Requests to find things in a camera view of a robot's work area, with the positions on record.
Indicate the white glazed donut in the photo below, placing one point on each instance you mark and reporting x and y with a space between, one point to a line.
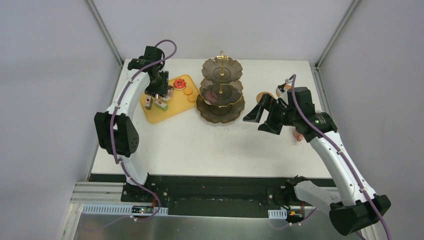
170 92

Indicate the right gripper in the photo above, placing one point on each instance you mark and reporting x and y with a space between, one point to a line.
271 115

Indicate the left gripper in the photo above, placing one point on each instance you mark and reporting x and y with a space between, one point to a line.
158 89

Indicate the three tier dark cake stand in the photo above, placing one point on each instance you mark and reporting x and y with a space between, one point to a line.
221 74

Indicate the pink frosted donut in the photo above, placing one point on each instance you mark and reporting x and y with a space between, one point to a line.
216 98

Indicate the green layered cake piece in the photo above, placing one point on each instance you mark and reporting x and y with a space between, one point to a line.
161 105

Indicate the black mounting base plate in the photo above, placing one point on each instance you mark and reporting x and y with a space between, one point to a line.
215 196

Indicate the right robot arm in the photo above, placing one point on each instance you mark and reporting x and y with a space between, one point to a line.
356 205

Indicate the woven round coaster right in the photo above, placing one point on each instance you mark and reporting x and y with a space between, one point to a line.
281 89

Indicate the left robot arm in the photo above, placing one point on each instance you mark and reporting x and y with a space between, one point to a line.
115 130

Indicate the left aluminium frame post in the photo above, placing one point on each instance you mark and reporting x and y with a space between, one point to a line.
101 26

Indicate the orange macaron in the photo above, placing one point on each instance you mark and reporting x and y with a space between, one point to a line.
192 98
188 91

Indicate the orange ceramic cup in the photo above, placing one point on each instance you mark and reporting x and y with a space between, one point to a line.
299 137

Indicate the aluminium frame post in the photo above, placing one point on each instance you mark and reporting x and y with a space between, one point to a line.
101 26
348 14

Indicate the right aluminium frame post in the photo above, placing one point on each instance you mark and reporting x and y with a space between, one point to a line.
348 14

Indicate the red strawberry tart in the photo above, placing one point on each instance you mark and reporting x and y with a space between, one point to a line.
179 84

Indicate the orange macaron lower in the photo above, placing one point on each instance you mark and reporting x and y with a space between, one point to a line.
192 98

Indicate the yellow serving tray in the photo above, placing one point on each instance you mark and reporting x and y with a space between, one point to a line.
178 104

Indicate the orange macaron upper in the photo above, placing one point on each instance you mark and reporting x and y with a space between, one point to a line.
188 91

